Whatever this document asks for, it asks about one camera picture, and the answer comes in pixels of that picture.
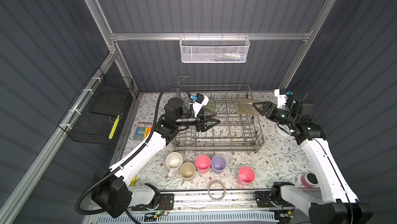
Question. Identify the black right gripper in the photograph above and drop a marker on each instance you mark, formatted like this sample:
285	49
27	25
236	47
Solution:
267	105

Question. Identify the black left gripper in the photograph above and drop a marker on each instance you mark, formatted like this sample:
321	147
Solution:
209	119

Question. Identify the green glass tumbler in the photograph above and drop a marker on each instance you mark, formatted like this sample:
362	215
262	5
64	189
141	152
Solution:
210	108

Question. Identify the yellow glass tumbler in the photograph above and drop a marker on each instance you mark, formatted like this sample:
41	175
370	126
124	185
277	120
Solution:
244	106

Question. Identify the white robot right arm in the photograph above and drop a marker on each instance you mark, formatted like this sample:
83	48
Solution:
339	204

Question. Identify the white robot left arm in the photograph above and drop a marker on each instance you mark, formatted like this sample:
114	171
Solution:
113	192

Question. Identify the pink cup near rack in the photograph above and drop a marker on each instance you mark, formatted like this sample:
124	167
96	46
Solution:
203	164

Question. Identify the purple cup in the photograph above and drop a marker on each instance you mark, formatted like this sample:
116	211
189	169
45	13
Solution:
218	164

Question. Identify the white ceramic mug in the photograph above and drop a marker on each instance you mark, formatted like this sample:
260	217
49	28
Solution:
173	162

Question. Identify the beige cup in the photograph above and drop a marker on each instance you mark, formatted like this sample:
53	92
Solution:
187	171

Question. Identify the items in white basket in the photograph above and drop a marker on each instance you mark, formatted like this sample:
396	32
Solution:
226	58

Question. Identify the pink cup front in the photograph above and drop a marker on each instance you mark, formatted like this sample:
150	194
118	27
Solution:
245	176

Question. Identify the coloured marker pack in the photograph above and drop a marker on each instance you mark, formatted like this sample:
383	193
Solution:
142	131

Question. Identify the clear tape roll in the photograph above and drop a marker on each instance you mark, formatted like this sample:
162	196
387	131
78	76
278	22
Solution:
216	190

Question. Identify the yellow marker on table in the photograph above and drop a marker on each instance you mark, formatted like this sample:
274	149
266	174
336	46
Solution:
133	182

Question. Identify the yellow marker in basket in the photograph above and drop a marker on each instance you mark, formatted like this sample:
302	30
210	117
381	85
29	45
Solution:
114	127

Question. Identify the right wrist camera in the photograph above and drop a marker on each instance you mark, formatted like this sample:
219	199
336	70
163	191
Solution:
284	98

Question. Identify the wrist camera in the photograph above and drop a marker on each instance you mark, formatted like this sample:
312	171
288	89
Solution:
284	98
199	101

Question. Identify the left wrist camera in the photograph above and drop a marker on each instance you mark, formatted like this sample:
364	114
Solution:
199	101

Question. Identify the grey wire dish rack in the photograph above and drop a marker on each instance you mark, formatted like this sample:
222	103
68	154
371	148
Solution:
236	132

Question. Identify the white mesh wall basket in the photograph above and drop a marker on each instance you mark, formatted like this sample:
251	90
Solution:
195	49

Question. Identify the black wire wall basket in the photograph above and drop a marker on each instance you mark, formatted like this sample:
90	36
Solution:
90	118

